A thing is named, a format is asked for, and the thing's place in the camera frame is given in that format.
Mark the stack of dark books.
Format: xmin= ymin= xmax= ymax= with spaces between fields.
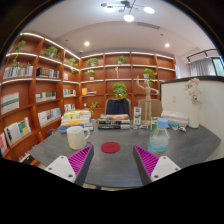
xmin=96 ymin=113 xmax=132 ymax=131

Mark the small green-white box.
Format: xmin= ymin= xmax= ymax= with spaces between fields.
xmin=150 ymin=116 xmax=160 ymax=131

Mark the grey curtain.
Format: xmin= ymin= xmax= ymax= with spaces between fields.
xmin=188 ymin=58 xmax=217 ymax=78

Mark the stack of white books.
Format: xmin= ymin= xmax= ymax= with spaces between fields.
xmin=160 ymin=110 xmax=190 ymax=128

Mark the clear blue-capped water bottle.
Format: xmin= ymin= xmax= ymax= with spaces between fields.
xmin=147 ymin=118 xmax=171 ymax=158

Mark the flat round red coaster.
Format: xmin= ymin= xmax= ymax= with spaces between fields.
xmin=100 ymin=141 xmax=121 ymax=154

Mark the white vase with flowers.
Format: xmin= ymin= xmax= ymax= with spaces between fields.
xmin=184 ymin=77 xmax=204 ymax=130

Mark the stack of colourful books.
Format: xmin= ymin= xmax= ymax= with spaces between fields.
xmin=59 ymin=109 xmax=95 ymax=133

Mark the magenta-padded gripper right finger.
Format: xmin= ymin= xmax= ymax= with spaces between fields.
xmin=132 ymin=144 xmax=182 ymax=187

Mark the wooden artist mannequin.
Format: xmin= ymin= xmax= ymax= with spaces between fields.
xmin=135 ymin=75 xmax=160 ymax=126

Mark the white ceramic mug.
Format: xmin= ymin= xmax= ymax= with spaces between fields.
xmin=66 ymin=125 xmax=91 ymax=151

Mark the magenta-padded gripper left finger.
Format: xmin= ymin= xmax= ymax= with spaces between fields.
xmin=44 ymin=144 xmax=95 ymax=188

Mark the tall green-white carton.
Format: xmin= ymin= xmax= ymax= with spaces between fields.
xmin=133 ymin=106 xmax=143 ymax=126

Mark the branched ceiling light fixture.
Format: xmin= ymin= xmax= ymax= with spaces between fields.
xmin=100 ymin=0 xmax=156 ymax=23

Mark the black track light rail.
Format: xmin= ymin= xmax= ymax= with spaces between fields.
xmin=185 ymin=48 xmax=218 ymax=64

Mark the wooden wall shelf unit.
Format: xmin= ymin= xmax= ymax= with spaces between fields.
xmin=0 ymin=31 xmax=178 ymax=164

